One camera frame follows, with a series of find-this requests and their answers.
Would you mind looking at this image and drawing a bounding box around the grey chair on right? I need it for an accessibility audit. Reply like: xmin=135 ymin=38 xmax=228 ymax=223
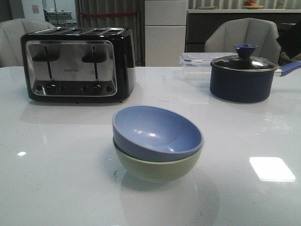
xmin=205 ymin=18 xmax=281 ymax=63

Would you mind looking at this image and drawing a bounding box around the green plastic bowl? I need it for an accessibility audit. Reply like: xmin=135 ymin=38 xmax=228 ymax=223
xmin=113 ymin=139 xmax=204 ymax=183

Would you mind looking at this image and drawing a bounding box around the white cabinet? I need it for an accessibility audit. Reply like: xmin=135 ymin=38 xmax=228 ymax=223
xmin=144 ymin=0 xmax=188 ymax=67

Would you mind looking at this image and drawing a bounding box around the dark blue saucepan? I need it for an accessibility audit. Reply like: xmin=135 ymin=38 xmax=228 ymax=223
xmin=210 ymin=61 xmax=301 ymax=103

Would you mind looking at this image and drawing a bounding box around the blue plastic bowl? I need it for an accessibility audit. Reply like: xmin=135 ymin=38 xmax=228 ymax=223
xmin=112 ymin=105 xmax=204 ymax=162

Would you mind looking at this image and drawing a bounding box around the grey chair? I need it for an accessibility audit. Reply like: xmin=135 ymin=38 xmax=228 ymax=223
xmin=0 ymin=18 xmax=55 ymax=67
xmin=205 ymin=18 xmax=281 ymax=63

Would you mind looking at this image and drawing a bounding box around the black and chrome toaster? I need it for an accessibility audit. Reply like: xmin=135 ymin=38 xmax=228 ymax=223
xmin=21 ymin=27 xmax=136 ymax=103

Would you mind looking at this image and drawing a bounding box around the glass pot lid blue knob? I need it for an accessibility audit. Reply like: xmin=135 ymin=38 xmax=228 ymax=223
xmin=210 ymin=43 xmax=278 ymax=72

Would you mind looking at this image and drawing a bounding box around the grey chair on left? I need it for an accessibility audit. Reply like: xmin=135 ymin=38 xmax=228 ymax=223
xmin=0 ymin=18 xmax=55 ymax=67

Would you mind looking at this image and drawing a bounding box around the fruit bowl on counter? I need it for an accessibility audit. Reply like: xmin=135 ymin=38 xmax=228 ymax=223
xmin=243 ymin=0 xmax=264 ymax=9

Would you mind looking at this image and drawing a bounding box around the dark counter with white top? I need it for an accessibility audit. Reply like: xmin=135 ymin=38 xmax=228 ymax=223
xmin=185 ymin=9 xmax=301 ymax=52

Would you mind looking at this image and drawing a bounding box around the clear plastic food container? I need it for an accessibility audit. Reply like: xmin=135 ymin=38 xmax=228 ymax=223
xmin=179 ymin=52 xmax=237 ymax=88

